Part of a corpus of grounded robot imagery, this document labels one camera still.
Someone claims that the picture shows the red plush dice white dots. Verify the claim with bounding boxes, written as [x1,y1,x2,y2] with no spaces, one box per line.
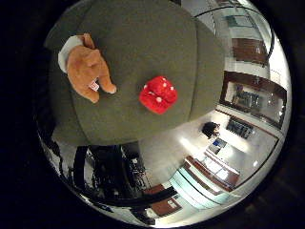
[138,75,179,115]

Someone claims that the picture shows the orange plush fox toy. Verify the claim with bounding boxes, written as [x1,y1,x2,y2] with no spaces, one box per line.
[57,32,118,104]

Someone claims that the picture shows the black office chair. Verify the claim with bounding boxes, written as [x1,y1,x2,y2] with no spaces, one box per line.
[201,121,221,139]

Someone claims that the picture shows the black equipment rack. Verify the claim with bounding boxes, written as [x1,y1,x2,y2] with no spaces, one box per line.
[71,142,179,209]

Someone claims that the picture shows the narrow olive green table mat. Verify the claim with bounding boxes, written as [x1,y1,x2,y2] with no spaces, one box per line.
[187,15,227,122]

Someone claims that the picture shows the computer monitor blue screen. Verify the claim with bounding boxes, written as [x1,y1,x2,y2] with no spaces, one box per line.
[212,137,229,151]

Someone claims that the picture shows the large olive green table mat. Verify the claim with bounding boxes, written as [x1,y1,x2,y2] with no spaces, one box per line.
[44,0,200,148]

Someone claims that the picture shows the brown framed glass window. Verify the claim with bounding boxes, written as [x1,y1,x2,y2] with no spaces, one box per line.
[218,70,289,130]

